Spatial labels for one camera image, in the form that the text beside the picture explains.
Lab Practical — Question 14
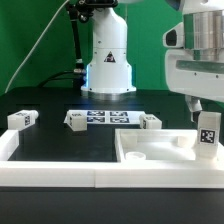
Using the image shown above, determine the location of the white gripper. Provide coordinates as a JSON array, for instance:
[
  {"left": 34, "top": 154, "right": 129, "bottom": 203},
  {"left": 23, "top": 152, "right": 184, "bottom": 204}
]
[{"left": 163, "top": 22, "right": 224, "bottom": 123}]

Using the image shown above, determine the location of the white square tabletop part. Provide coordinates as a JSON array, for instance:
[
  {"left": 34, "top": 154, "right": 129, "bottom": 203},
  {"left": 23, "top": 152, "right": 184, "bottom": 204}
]
[{"left": 114, "top": 128, "right": 224, "bottom": 164}]

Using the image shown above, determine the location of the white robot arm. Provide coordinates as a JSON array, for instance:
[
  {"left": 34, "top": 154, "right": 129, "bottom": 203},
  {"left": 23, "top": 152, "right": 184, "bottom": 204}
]
[{"left": 81, "top": 0, "right": 224, "bottom": 114}]

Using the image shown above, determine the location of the printed marker sheet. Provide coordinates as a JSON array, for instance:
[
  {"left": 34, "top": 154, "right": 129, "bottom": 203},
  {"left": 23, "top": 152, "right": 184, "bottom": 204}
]
[{"left": 63, "top": 110, "right": 149, "bottom": 125}]

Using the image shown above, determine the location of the white U-shaped fence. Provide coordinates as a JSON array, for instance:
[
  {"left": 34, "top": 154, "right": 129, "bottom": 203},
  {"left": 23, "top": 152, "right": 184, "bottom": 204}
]
[{"left": 0, "top": 130, "right": 224, "bottom": 188}]

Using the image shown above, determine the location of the black cable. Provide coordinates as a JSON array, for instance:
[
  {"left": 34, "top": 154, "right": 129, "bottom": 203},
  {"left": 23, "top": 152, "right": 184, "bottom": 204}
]
[{"left": 39, "top": 70, "right": 88, "bottom": 89}]

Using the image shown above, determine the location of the white cable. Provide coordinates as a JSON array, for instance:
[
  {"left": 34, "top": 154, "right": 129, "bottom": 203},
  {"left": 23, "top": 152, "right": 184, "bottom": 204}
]
[{"left": 4, "top": 0, "right": 72, "bottom": 95}]

